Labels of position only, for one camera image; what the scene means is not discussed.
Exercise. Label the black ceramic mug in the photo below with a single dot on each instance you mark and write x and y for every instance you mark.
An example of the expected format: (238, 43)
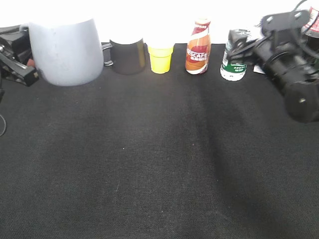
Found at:
(126, 59)

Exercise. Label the yellow plastic cup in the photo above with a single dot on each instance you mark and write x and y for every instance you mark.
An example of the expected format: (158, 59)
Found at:
(160, 57)

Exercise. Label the white blueberry milk carton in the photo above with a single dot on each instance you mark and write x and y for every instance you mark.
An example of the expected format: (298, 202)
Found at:
(257, 69)

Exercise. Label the green label water bottle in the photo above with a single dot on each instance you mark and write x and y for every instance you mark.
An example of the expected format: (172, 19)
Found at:
(231, 71)

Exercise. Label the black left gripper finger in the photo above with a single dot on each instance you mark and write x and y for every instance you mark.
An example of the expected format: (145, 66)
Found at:
(11, 69)

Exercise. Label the Nescafe coffee bottle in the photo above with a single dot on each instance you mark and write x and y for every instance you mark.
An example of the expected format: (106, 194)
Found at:
(198, 48)

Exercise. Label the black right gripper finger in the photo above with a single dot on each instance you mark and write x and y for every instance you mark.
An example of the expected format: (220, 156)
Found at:
(238, 38)
(241, 56)

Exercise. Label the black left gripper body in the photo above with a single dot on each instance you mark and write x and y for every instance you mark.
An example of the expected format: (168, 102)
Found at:
(15, 42)

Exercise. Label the dark cola bottle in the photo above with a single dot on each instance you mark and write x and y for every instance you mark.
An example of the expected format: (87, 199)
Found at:
(310, 31)

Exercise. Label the grey ceramic mug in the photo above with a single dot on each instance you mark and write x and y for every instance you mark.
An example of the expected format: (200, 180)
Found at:
(66, 55)

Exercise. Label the black table cloth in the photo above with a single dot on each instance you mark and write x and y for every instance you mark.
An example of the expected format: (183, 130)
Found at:
(148, 156)

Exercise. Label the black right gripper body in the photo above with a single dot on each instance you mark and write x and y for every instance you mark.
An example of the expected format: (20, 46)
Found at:
(284, 65)

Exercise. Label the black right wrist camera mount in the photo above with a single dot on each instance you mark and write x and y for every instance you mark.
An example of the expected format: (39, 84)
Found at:
(284, 21)

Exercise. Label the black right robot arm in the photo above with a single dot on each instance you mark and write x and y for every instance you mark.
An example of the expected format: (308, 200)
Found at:
(301, 100)

